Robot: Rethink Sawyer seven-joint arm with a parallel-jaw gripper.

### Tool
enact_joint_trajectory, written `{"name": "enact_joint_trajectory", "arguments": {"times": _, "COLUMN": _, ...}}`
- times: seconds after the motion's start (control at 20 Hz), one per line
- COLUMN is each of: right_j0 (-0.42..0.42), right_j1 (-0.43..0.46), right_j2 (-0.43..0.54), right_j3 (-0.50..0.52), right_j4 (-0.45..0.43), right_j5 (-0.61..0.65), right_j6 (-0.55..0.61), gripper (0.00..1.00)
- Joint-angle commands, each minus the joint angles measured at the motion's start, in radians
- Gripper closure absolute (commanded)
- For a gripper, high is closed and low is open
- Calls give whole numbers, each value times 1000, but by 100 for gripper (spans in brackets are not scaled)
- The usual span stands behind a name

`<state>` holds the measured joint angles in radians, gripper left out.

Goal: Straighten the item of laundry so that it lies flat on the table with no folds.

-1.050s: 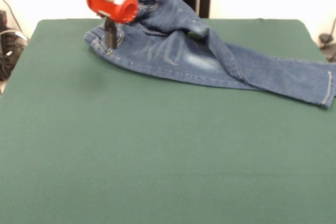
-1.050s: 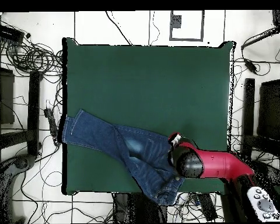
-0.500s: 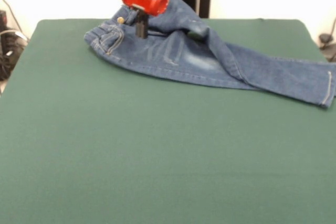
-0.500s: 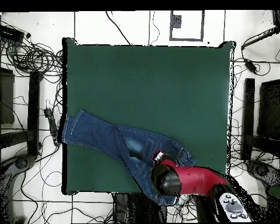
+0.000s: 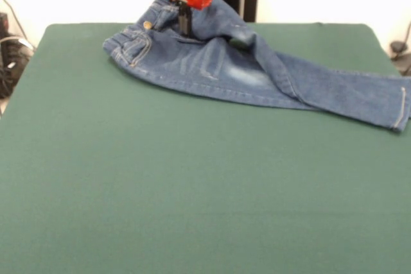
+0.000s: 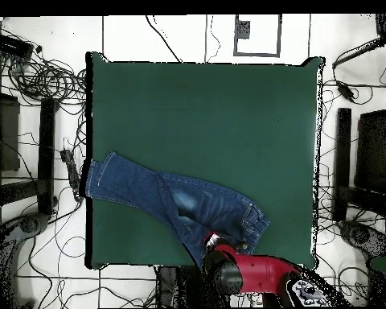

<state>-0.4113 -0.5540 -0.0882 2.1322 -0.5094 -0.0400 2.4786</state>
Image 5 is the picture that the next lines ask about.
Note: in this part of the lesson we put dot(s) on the black stand base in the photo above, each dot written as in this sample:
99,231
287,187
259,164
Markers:
399,50
13,68

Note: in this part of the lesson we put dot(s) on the blue denim jeans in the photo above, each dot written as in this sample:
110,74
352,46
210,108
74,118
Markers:
241,75

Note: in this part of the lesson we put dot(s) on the dark green table cloth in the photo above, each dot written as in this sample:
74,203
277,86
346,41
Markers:
128,190

